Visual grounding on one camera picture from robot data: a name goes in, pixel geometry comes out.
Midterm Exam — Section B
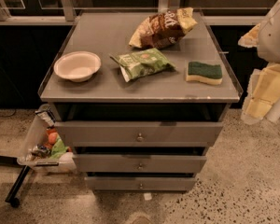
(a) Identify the black wheeled leg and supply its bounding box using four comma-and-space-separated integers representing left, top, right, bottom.
5, 165, 30, 208

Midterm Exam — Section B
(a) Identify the grey top drawer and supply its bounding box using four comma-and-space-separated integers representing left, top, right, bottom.
56, 121, 223, 147

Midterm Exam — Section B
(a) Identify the grey drawer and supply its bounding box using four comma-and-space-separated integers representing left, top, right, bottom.
73, 154, 206, 173
56, 121, 223, 147
85, 176, 195, 192

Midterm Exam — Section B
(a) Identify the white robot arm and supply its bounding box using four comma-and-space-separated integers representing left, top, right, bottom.
238, 0, 280, 125

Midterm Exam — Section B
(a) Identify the green packet in bin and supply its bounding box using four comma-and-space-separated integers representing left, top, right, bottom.
50, 139, 68, 159

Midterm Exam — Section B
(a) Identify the green yellow sponge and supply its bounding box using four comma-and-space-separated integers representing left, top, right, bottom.
186, 62, 223, 85

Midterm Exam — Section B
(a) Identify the grey bottom drawer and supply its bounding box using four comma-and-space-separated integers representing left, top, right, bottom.
85, 176, 195, 192

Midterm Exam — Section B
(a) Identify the green chip bag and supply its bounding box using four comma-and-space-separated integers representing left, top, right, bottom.
110, 49, 175, 82

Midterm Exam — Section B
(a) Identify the white paper bowl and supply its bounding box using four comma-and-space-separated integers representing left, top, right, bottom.
53, 51, 101, 82

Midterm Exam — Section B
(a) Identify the brown chip bag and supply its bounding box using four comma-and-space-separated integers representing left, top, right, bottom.
129, 7, 197, 49

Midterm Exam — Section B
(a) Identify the grey drawer cabinet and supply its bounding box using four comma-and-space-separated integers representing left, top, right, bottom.
39, 12, 243, 179

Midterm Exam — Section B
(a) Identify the orange fruit in bin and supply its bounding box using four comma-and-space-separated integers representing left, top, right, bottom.
48, 133, 59, 145

